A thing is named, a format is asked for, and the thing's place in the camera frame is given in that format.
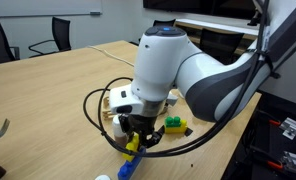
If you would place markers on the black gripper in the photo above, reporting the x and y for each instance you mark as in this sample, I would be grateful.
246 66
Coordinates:
139 125

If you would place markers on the yellow long toy block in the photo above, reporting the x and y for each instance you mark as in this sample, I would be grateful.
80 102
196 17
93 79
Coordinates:
131 146

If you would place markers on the blue long toy block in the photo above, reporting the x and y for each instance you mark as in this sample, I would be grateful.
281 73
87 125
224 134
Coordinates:
128 170

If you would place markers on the yellow toy block under green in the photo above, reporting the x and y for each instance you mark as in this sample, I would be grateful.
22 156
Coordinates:
179 129

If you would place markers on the black triangular piece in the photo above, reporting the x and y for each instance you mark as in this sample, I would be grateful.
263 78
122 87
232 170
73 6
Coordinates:
188 132

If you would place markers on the whiteboard eraser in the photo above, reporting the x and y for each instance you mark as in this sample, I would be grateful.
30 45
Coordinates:
95 13

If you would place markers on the wooden shelf unit white top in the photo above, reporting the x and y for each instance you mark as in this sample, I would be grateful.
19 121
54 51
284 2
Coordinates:
214 26

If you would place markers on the whiteboard with tray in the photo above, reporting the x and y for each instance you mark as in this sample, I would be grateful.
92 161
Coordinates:
38 6

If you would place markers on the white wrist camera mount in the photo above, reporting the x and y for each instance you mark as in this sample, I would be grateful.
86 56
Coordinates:
124 100

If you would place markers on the dark wall screen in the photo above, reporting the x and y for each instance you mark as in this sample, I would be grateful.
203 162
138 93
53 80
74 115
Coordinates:
188 6

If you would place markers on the aluminium bracket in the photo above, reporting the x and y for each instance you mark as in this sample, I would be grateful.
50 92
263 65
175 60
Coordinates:
293 128

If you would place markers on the aluminium extrusion rail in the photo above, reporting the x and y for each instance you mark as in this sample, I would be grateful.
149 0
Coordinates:
294 163

